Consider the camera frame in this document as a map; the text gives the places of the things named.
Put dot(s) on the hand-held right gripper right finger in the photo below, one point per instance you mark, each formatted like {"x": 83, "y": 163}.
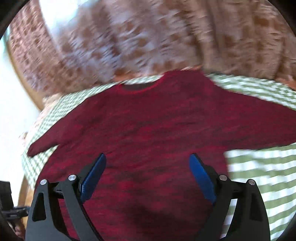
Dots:
{"x": 202, "y": 179}

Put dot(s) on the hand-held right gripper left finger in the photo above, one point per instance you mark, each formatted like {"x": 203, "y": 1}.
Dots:
{"x": 93, "y": 179}

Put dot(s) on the red knitted sweater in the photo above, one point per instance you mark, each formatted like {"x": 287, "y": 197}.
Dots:
{"x": 148, "y": 129}

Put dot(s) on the wooden leg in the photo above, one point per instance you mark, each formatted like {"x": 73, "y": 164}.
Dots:
{"x": 23, "y": 192}

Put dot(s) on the green checked cloth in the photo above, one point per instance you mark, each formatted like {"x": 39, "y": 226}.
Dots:
{"x": 256, "y": 169}

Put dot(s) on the brown floral curtain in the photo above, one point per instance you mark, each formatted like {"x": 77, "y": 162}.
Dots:
{"x": 138, "y": 34}

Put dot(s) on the wooden frame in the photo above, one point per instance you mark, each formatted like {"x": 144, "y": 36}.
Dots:
{"x": 34, "y": 98}

